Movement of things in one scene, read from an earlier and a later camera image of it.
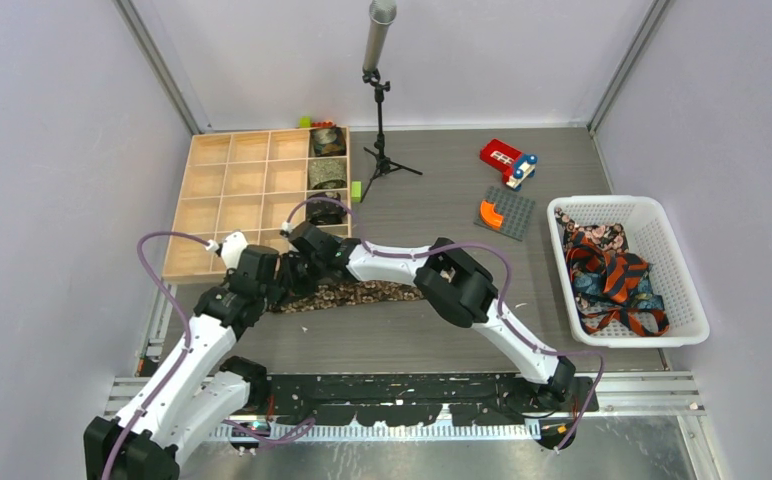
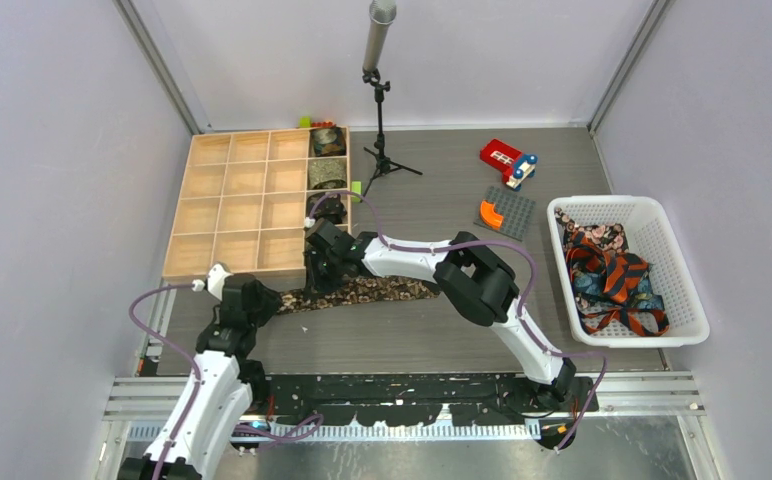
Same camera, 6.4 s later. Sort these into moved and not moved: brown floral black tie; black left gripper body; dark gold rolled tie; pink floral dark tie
Moved: black left gripper body
Not moved: dark gold rolled tie; brown floral black tie; pink floral dark tie
